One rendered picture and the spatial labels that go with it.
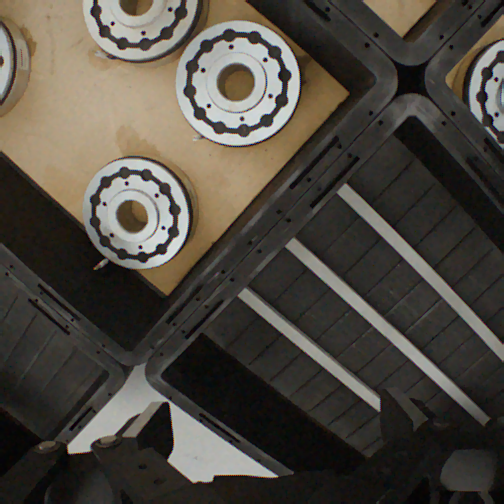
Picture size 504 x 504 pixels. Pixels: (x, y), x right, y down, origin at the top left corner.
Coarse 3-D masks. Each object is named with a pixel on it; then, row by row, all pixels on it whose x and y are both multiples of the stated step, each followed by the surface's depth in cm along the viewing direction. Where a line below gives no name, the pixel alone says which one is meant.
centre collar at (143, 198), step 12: (120, 192) 33; (132, 192) 33; (144, 192) 34; (108, 204) 34; (120, 204) 34; (144, 204) 33; (156, 204) 34; (108, 216) 34; (156, 216) 34; (120, 228) 34; (144, 228) 34; (156, 228) 34; (132, 240) 35; (144, 240) 34
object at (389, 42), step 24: (336, 0) 23; (360, 0) 22; (456, 0) 21; (480, 0) 21; (360, 24) 22; (384, 24) 22; (432, 24) 22; (456, 24) 22; (384, 48) 23; (408, 48) 22; (432, 48) 22
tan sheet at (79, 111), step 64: (0, 0) 32; (64, 0) 32; (64, 64) 34; (128, 64) 33; (0, 128) 36; (64, 128) 36; (128, 128) 35; (192, 128) 35; (64, 192) 38; (256, 192) 36; (192, 256) 38
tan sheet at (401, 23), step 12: (372, 0) 30; (384, 0) 30; (396, 0) 30; (408, 0) 30; (420, 0) 30; (432, 0) 30; (384, 12) 30; (396, 12) 30; (408, 12) 30; (420, 12) 30; (396, 24) 31; (408, 24) 30
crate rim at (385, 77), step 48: (288, 0) 23; (384, 96) 23; (336, 144) 25; (288, 192) 26; (0, 240) 29; (240, 240) 27; (48, 288) 30; (192, 288) 29; (96, 336) 31; (144, 336) 30
